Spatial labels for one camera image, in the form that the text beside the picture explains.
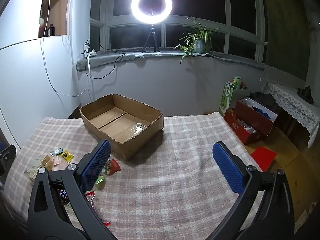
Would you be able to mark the pink snack packet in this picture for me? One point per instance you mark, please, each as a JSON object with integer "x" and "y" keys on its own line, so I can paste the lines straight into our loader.
{"x": 56, "y": 160}

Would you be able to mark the brown chocolate bar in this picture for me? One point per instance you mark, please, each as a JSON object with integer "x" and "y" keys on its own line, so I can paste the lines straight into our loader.
{"x": 63, "y": 195}

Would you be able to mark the grey windowsill cloth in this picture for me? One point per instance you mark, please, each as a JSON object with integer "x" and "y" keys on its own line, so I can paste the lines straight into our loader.
{"x": 155, "y": 54}

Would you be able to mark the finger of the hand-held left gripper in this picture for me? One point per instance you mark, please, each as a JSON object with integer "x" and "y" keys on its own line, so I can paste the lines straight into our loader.
{"x": 6, "y": 161}

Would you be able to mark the yellow snack packet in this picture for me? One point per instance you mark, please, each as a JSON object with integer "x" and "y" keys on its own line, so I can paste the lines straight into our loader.
{"x": 67, "y": 155}

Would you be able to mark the wooden shelf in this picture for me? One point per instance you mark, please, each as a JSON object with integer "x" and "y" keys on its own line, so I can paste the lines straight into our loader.
{"x": 58, "y": 10}

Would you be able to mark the pink plaid blanket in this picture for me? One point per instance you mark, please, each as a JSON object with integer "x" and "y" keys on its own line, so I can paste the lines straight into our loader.
{"x": 162, "y": 180}

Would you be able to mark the white lace tablecloth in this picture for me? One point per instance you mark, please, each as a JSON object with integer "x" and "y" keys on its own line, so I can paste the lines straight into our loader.
{"x": 295, "y": 102}

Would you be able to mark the dark bottle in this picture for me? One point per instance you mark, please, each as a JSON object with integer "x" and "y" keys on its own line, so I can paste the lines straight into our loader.
{"x": 51, "y": 31}

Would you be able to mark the white power strip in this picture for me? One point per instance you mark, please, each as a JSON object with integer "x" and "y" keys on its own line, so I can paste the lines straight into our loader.
{"x": 88, "y": 52}

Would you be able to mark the clear biscuit packet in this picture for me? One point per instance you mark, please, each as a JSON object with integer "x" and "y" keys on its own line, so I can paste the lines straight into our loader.
{"x": 31, "y": 171}

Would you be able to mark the red green snack packet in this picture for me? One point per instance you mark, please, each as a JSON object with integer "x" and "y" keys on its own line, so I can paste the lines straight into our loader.
{"x": 113, "y": 167}

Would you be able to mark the tan snack packet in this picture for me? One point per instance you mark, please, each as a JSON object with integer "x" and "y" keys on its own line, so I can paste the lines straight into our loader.
{"x": 46, "y": 161}

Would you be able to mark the red cardboard box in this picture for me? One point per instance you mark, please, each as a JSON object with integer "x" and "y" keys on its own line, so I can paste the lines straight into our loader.
{"x": 250, "y": 120}

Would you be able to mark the red clear snack packet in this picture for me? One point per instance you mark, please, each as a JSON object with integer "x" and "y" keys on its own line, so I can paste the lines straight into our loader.
{"x": 91, "y": 197}

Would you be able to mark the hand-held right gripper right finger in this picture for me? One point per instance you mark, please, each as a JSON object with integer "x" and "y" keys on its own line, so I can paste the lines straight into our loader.
{"x": 228, "y": 170}

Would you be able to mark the green gift bag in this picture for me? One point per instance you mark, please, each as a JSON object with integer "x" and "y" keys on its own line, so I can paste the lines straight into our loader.
{"x": 226, "y": 97}

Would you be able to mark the small green white packet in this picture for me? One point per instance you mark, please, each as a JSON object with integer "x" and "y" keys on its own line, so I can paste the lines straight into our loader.
{"x": 56, "y": 152}

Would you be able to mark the white window frame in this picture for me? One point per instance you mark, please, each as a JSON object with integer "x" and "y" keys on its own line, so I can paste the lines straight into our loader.
{"x": 226, "y": 5}

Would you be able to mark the dark figurine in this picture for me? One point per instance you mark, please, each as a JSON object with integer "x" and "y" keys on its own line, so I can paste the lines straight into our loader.
{"x": 306, "y": 93}

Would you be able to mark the potted spider plant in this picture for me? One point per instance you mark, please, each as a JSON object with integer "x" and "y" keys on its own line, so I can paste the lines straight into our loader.
{"x": 200, "y": 46}

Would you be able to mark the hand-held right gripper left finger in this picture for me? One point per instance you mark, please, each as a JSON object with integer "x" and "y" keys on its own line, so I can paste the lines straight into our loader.
{"x": 96, "y": 165}

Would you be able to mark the olive curtain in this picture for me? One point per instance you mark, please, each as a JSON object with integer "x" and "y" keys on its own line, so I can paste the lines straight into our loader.
{"x": 282, "y": 30}

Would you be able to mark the black tripod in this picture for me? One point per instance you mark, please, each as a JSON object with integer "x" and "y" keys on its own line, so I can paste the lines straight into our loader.
{"x": 151, "y": 30}

